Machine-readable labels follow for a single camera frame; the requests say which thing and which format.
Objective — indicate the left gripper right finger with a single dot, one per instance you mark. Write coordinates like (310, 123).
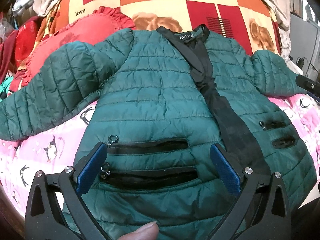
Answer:
(261, 207)

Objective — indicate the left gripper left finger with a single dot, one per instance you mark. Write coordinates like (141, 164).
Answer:
(44, 218)

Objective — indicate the green quilted puffer jacket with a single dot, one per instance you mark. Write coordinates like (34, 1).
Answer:
(162, 99)

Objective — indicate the red clothes pile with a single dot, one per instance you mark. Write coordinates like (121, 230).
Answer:
(18, 46)

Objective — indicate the left hand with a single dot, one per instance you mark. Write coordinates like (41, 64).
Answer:
(147, 232)

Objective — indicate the pink penguin blanket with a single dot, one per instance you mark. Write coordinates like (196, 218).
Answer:
(55, 149)

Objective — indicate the beige floral bedding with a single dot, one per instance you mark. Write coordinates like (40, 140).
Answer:
(283, 10)

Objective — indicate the orange red rose blanket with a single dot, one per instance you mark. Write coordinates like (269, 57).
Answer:
(251, 22)

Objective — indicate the red heart ruffled pillow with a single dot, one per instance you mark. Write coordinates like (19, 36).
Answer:
(91, 29)

